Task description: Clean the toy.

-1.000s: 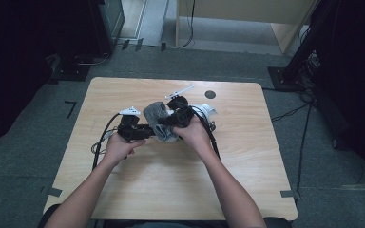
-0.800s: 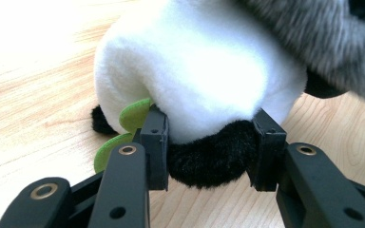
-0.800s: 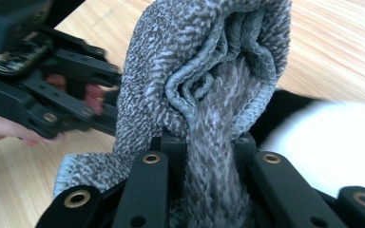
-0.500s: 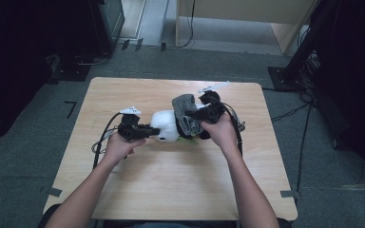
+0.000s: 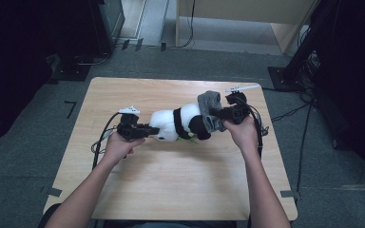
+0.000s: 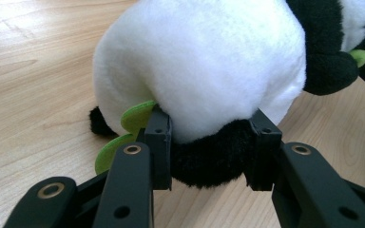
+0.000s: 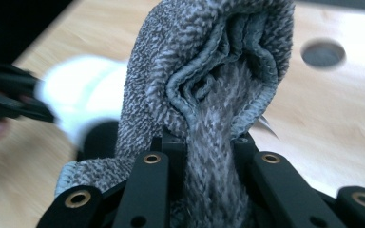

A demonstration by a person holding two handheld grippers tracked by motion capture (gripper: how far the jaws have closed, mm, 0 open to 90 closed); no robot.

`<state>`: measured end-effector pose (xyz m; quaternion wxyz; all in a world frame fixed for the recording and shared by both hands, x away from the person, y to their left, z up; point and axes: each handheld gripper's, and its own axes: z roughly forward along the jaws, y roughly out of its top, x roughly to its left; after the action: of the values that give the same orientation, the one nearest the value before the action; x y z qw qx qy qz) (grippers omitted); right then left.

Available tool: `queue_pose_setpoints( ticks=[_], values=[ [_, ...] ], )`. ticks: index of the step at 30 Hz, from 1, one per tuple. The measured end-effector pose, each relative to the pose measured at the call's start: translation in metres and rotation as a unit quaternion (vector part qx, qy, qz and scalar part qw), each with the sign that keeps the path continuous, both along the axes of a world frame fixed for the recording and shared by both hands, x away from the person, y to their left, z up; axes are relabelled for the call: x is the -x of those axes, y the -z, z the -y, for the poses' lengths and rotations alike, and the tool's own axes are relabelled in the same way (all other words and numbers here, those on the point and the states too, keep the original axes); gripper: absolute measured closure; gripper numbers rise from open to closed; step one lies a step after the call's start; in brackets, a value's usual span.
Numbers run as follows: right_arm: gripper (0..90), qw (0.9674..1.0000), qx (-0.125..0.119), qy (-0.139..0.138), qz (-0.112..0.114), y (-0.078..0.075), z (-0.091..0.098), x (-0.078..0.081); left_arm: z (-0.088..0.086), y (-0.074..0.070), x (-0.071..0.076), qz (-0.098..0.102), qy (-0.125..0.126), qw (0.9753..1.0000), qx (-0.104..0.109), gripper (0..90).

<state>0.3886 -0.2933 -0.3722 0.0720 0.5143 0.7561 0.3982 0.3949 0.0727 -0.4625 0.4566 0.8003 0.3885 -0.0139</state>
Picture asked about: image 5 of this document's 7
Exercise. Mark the light wooden cabinet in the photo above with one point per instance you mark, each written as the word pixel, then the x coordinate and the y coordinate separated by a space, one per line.
pixel 234 9

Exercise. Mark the person's clothing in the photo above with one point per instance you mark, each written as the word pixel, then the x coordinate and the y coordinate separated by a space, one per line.
pixel 158 225

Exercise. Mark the grey floor tape piece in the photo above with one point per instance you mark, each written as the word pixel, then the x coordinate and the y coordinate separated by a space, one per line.
pixel 55 192
pixel 289 193

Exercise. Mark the grey knitted sock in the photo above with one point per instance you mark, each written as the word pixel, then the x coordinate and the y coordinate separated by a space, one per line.
pixel 210 101

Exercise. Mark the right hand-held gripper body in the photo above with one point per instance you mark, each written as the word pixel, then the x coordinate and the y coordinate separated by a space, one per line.
pixel 239 112

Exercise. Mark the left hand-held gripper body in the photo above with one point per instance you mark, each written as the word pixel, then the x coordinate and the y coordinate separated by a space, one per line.
pixel 130 129

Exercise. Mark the panda plush toy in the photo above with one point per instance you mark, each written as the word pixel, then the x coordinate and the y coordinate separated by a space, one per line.
pixel 164 122

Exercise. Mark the black curtain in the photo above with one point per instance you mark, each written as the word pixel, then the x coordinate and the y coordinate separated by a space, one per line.
pixel 19 63
pixel 355 79

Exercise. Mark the person's left hand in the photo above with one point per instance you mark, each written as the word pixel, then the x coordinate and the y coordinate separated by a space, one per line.
pixel 117 150

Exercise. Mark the black floor base plate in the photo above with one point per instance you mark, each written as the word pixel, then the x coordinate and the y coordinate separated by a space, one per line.
pixel 72 72

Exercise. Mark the black angled floor tape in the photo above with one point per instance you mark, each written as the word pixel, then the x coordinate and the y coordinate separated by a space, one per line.
pixel 72 109

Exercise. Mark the person's right hand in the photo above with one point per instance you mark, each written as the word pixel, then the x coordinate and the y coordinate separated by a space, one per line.
pixel 245 136

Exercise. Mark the black metal stand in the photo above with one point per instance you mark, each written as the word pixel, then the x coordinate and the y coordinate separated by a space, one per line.
pixel 297 60

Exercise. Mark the black cabinet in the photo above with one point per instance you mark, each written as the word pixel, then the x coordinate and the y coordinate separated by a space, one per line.
pixel 103 25

